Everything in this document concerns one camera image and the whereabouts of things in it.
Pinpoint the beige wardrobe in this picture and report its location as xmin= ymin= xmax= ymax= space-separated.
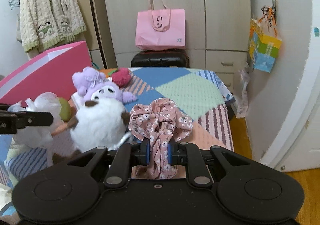
xmin=93 ymin=0 xmax=251 ymax=89

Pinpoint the pink storage box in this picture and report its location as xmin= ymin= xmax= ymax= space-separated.
xmin=1 ymin=41 xmax=91 ymax=105

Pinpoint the purple bunny plush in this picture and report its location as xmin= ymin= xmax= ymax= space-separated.
xmin=72 ymin=67 xmax=137 ymax=106

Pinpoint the pink tote bag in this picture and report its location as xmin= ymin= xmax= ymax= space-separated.
xmin=135 ymin=0 xmax=185 ymax=51

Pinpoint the colourful patchwork blanket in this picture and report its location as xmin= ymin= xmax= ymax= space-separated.
xmin=1 ymin=68 xmax=233 ymax=188

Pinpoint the colourful hanging gift bag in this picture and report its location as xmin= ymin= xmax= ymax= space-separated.
xmin=248 ymin=0 xmax=282 ymax=73

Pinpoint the cream knitted cardigan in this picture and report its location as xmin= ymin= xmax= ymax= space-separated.
xmin=20 ymin=0 xmax=86 ymax=53

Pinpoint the white panda plush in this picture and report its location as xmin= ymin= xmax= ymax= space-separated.
xmin=52 ymin=98 xmax=134 ymax=164

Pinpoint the red strawberry plush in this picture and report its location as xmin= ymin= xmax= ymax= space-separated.
xmin=111 ymin=68 xmax=132 ymax=88

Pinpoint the white floral hanging bag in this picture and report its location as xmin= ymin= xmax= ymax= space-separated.
xmin=231 ymin=64 xmax=250 ymax=118

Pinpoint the black suitcase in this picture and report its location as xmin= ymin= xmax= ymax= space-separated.
xmin=131 ymin=49 xmax=190 ymax=68

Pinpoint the white mesh bath pouf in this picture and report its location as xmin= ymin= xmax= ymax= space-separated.
xmin=8 ymin=92 xmax=62 ymax=149

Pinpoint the white door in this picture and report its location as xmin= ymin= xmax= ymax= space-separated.
xmin=246 ymin=0 xmax=319 ymax=168

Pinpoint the green avocado plush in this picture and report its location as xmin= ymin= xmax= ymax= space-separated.
xmin=59 ymin=98 xmax=72 ymax=122

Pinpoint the wire clothes hanger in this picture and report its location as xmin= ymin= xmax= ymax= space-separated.
xmin=8 ymin=0 xmax=20 ymax=10

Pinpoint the pink floral cloth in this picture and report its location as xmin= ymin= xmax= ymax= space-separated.
xmin=129 ymin=98 xmax=193 ymax=179

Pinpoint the orange carrot plush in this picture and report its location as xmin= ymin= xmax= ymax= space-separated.
xmin=99 ymin=68 xmax=118 ymax=78

